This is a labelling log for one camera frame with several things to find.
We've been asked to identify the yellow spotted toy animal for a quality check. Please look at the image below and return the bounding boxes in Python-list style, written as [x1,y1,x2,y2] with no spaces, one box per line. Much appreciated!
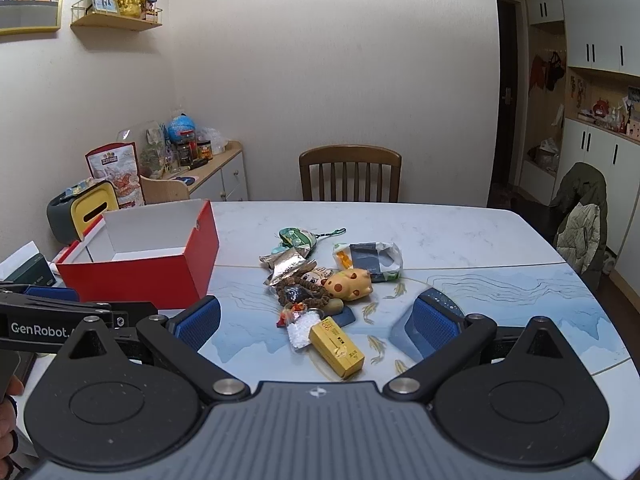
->
[321,269,372,302]

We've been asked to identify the olive green oval case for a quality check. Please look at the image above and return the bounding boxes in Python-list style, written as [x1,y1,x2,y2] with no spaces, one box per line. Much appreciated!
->
[322,298,344,316]

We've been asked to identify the clear bag white beads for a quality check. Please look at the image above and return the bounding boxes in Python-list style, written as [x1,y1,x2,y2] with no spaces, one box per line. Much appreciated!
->
[286,309,322,351]

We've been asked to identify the yellow rectangular box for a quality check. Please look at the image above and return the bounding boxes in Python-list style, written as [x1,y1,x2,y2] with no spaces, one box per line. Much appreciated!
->
[309,318,364,379]

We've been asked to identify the person's left hand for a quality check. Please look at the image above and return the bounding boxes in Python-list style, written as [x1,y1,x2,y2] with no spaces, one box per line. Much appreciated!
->
[0,375,24,479]

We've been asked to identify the dark green book box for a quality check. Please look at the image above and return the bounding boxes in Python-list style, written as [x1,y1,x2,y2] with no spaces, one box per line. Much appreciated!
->
[1,252,56,286]

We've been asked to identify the white grey orange packet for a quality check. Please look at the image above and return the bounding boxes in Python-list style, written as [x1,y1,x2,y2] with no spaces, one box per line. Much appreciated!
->
[333,242,404,283]

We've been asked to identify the red cardboard box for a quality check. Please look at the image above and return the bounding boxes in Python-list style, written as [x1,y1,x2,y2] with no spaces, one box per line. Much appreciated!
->
[54,200,219,310]

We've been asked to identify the gold foil wrapper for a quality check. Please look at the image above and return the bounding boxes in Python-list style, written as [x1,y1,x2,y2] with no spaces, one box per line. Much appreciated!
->
[259,247,317,286]

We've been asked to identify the yellow green tissue box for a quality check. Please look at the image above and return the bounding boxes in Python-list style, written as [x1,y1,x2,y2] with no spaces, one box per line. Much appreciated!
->
[46,179,119,245]

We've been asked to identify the cartoon character sticker card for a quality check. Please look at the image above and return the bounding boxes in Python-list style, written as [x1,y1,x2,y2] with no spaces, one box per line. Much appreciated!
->
[302,266,334,286]

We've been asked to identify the green embroidered pouch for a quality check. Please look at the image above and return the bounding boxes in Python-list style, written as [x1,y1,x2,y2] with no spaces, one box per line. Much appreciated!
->
[271,226,346,255]

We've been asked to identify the wooden side cabinet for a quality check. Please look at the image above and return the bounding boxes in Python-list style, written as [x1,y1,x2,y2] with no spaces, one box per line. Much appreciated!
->
[140,141,248,204]

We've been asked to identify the red white snack bag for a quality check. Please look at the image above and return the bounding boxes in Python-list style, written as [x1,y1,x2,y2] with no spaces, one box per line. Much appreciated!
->
[86,142,144,209]

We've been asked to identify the green jacket on chair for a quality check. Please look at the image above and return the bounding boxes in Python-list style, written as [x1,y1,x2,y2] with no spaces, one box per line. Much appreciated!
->
[550,162,608,292]

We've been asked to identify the brown wooden chair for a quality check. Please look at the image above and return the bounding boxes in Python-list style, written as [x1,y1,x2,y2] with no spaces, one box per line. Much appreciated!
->
[298,144,401,203]

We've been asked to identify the blue globe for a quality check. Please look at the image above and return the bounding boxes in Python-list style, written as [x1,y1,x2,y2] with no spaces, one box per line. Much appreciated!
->
[165,114,195,145]

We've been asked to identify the white wardrobe cabinets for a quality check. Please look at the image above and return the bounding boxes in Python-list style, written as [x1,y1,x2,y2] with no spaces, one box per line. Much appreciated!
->
[518,0,639,257]

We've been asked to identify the wooden wall shelf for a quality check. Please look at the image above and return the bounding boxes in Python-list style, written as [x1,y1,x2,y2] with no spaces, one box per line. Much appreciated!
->
[70,0,164,32]

